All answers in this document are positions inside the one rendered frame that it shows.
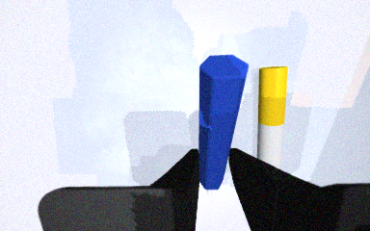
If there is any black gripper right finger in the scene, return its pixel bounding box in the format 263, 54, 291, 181
228, 148, 370, 231

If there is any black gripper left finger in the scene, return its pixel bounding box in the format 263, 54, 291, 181
37, 148, 199, 231

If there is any blue stylus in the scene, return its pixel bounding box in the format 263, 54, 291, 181
198, 55, 249, 196

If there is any yellow and white cylinder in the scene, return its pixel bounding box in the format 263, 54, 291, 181
257, 66, 289, 169

